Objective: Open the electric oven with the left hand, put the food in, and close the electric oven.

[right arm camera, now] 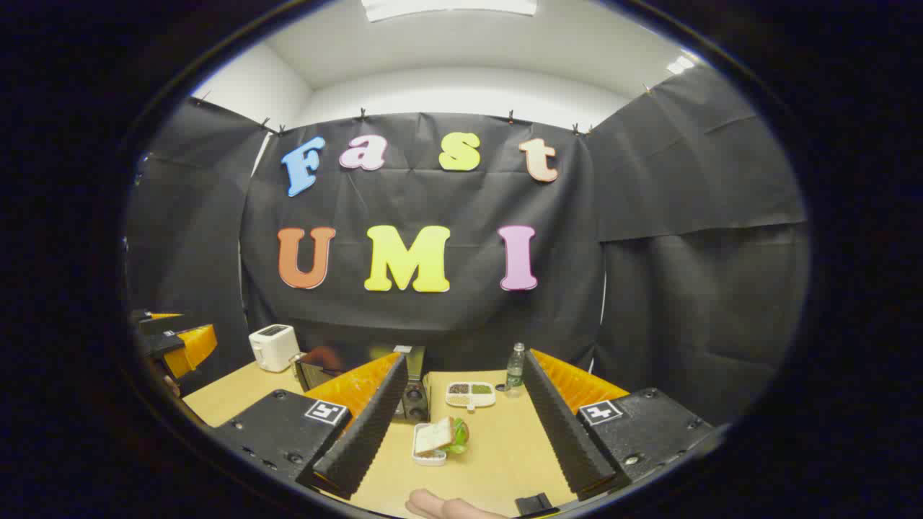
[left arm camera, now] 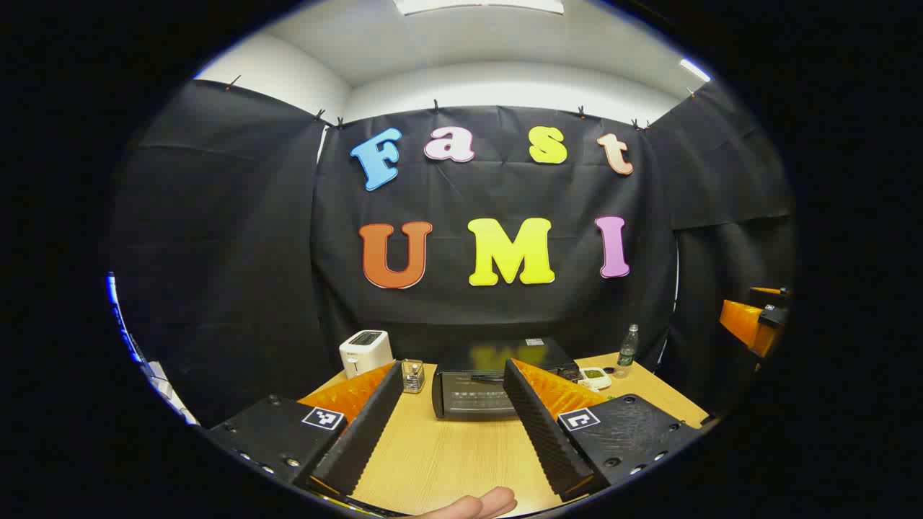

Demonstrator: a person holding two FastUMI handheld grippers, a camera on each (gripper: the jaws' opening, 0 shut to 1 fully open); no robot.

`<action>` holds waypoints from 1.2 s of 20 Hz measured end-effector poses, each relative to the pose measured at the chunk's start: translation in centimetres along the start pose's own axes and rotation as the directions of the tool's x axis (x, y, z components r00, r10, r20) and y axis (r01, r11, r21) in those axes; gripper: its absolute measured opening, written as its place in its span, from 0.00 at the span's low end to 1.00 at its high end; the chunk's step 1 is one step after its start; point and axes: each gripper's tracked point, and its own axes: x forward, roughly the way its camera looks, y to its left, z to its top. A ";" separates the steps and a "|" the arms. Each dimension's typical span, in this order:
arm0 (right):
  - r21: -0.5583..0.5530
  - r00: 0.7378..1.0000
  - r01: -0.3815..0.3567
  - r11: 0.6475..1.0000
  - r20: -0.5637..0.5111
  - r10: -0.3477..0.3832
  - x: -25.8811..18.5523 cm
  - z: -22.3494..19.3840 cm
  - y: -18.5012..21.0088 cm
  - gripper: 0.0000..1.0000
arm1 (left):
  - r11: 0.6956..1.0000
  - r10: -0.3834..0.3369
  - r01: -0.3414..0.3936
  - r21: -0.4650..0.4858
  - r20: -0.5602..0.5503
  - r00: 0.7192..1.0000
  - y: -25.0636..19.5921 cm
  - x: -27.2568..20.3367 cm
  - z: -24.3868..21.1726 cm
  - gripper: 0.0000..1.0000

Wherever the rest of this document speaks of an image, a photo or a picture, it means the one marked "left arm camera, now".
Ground black electric oven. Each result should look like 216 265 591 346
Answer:
431 337 581 421

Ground white toaster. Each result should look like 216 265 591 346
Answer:
339 329 394 380

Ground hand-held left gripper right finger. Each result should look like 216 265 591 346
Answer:
503 358 704 503

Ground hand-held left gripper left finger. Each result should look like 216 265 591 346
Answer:
206 360 405 498

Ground clear plastic water bottle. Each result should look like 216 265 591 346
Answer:
615 324 641 380

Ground row of small cloth clips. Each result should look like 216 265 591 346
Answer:
225 74 697 132

